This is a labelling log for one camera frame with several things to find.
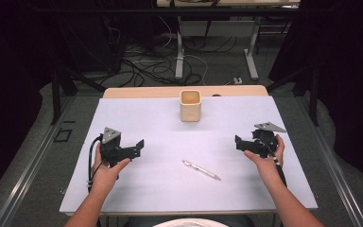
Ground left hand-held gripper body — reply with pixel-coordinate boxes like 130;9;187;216
99;127;132;167

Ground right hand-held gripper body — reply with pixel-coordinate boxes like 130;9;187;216
251;121;287;159

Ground person's right hand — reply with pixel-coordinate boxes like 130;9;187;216
243;134;285;187

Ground person's left hand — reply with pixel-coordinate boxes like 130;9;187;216
90;142;131;194

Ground white table mat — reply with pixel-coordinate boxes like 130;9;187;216
59;96;319;214

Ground clear pen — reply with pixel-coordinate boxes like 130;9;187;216
181;159;222;182

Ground beige square cup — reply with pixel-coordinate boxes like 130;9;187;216
179;89;202;123

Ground black metal stand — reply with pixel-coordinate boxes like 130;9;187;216
266;62;320;127
49;46;121;126

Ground person's white shirt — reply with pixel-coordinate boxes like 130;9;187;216
152;218;230;227

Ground white-legged desk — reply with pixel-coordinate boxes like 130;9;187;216
156;0;301;81

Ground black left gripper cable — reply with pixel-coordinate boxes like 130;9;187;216
86;134;104;194

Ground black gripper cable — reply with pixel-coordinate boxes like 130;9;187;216
86;134;104;194
257;137;288;187

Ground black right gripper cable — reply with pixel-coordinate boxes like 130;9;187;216
257;137;288;187

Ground aluminium floor rail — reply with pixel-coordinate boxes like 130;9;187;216
296;94;363;227
0;94;77;227

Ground tangle of floor cables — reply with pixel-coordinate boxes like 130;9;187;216
107;27;238;88

